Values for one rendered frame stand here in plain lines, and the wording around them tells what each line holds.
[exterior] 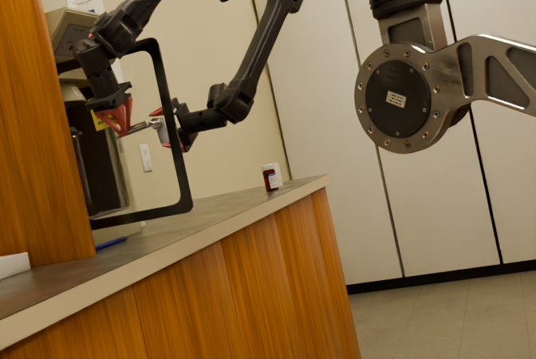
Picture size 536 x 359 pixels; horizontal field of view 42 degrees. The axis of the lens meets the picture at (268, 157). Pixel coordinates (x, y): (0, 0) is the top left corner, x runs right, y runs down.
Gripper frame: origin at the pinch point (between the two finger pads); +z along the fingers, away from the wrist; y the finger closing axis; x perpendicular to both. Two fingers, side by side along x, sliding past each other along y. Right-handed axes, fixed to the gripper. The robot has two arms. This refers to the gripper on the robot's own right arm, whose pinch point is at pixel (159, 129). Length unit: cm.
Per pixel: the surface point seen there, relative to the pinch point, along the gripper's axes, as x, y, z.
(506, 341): -87, -177, -70
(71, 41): 12.7, 33.1, 4.9
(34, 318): 91, 14, -21
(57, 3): 1.0, 40.4, 11.6
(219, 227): 26.5, -17.4, -19.9
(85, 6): -1.0, 37.3, 5.7
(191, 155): -114, -67, 57
